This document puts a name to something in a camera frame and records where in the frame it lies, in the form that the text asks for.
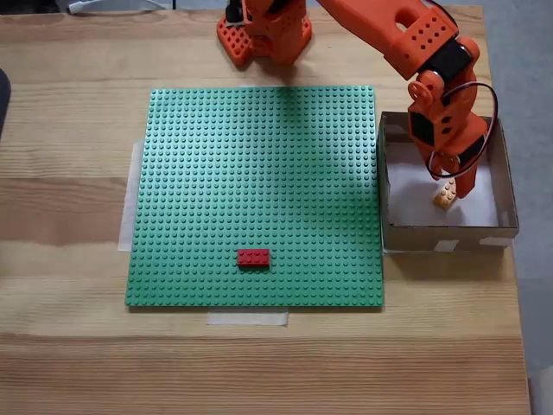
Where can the yellow lego block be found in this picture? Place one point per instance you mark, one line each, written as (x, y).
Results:
(446, 196)

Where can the open cardboard box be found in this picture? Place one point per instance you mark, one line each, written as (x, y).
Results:
(445, 240)

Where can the green lego baseplate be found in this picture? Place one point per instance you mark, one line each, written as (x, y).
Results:
(237, 173)

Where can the red lego block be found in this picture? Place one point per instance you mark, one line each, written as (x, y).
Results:
(253, 258)

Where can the white paper sheet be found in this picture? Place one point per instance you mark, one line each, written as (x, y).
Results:
(410, 203)

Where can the masking tape strip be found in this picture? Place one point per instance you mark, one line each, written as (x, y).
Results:
(127, 207)
(246, 318)

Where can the black rounded object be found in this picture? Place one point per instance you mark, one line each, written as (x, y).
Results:
(4, 99)

